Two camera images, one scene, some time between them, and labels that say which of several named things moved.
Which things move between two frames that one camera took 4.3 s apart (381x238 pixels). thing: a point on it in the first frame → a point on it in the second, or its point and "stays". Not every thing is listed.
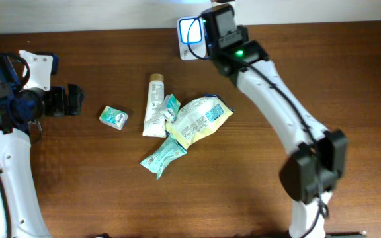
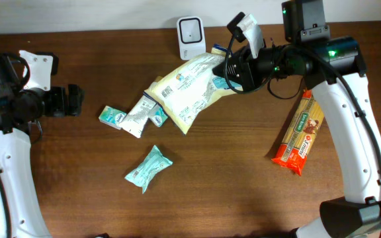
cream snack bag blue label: x=198 y=119 → x=185 y=91
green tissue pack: x=113 y=118 stays
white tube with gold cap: x=154 y=124 → x=134 y=121
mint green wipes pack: x=168 y=151 → x=155 y=162
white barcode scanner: x=191 y=32 stays
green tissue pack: x=170 y=107 → x=158 y=116
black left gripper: x=63 y=108 stays
